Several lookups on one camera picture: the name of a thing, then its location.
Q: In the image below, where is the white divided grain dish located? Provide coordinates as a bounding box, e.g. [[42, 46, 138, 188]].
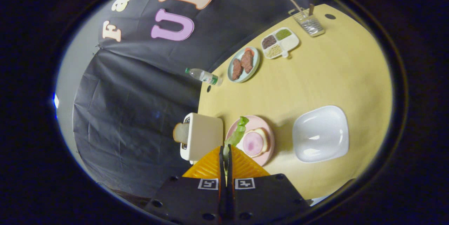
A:
[[261, 27, 300, 59]]

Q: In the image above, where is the white square plate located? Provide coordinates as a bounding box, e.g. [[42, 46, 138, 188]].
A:
[[292, 105, 349, 163]]

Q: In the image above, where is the brown bread slice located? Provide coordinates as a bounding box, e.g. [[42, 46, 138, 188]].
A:
[[173, 122, 190, 145]]

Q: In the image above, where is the black backdrop cloth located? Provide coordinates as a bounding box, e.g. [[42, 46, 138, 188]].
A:
[[72, 0, 318, 199]]

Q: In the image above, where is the clear plastic water bottle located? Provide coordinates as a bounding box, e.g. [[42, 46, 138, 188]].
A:
[[185, 67, 223, 86]]

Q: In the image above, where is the thin wooden stick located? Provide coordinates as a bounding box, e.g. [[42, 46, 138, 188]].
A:
[[289, 0, 306, 18]]

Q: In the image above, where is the clear glass utensil holder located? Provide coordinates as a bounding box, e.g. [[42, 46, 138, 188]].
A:
[[293, 10, 326, 37]]

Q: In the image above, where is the green lettuce leaf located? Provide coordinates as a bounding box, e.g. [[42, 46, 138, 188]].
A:
[[223, 116, 250, 159]]

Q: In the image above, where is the pink ham slice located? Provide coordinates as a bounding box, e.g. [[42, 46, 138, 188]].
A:
[[243, 131, 264, 156]]

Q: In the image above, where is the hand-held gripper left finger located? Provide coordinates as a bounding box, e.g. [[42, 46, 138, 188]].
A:
[[145, 145, 227, 225]]

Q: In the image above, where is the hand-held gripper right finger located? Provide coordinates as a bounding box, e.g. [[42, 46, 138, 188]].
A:
[[227, 144, 312, 225]]

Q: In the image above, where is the white toaster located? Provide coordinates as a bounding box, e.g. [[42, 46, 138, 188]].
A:
[[180, 113, 224, 162]]

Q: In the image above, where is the brown meat piece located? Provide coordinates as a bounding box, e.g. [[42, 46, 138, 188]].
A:
[[232, 59, 243, 80], [240, 50, 254, 74]]

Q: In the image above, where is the pink round plate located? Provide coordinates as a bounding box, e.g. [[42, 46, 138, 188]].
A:
[[226, 115, 275, 167]]

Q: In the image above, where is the pale green plate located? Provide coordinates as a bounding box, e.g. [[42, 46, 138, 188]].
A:
[[227, 46, 261, 83]]

